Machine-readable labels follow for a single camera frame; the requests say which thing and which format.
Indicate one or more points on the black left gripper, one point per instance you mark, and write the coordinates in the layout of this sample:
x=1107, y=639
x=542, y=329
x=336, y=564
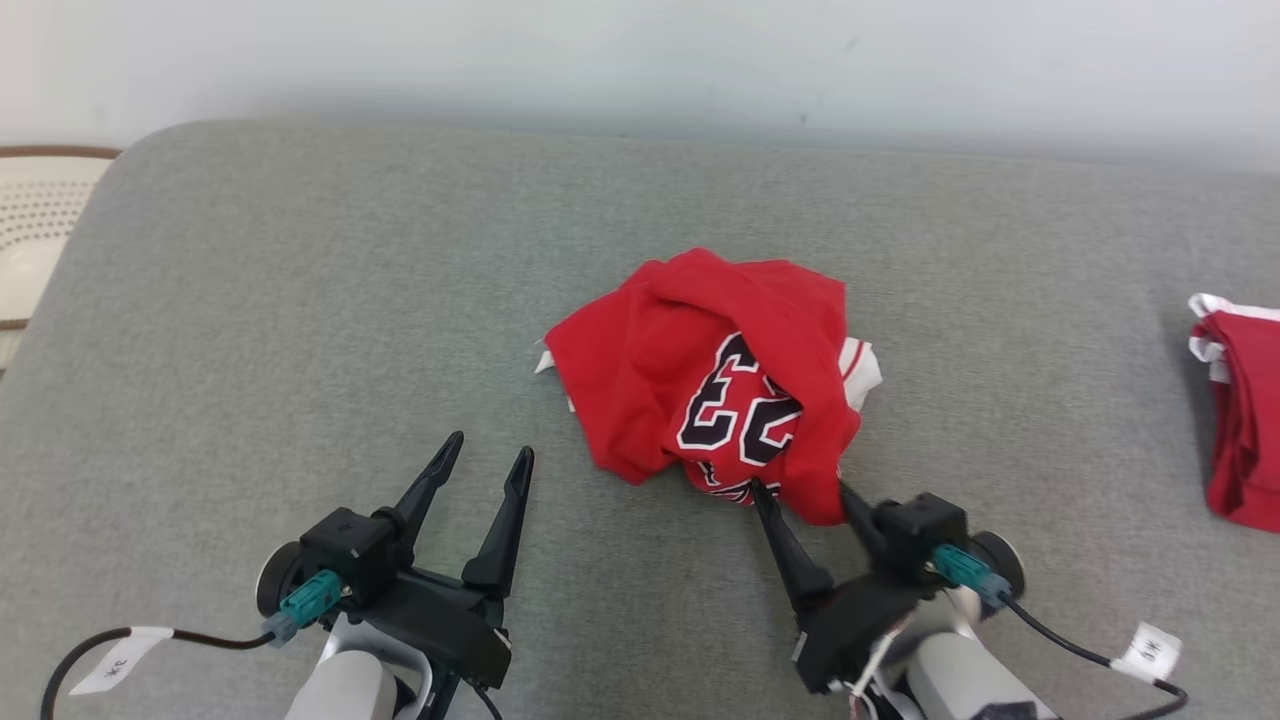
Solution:
x=450, y=625

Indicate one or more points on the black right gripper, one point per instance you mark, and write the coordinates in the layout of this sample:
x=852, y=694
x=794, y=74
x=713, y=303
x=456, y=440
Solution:
x=850, y=625

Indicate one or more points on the red basketball jersey white sleeves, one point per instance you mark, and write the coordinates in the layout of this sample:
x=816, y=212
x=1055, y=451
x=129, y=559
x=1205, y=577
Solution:
x=650, y=370

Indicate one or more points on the red shorts white side stripe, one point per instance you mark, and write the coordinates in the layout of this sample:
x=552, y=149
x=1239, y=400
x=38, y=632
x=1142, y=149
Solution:
x=1250, y=420

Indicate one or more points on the grey fabric sofa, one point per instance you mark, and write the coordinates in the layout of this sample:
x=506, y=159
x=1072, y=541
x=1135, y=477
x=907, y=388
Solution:
x=300, y=330

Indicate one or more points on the cream laundry basket brown rim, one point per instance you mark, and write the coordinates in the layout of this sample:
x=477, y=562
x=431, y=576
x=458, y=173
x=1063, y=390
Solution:
x=40, y=230

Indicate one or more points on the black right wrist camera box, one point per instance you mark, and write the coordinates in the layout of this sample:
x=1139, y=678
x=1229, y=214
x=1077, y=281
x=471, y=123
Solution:
x=920, y=530

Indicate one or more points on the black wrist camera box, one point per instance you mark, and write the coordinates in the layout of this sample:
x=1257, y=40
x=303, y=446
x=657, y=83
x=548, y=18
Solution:
x=345, y=550
x=920, y=530

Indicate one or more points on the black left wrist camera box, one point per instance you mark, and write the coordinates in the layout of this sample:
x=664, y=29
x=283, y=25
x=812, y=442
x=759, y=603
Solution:
x=345, y=550

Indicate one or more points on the teal right camera connector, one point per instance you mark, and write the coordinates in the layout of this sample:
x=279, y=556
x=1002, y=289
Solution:
x=965, y=572

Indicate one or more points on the teal camera connector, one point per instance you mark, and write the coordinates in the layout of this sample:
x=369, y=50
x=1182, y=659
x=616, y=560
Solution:
x=965, y=572
x=305, y=603

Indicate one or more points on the teal left camera connector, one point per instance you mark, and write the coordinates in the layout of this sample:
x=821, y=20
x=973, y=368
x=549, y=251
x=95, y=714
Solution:
x=305, y=603

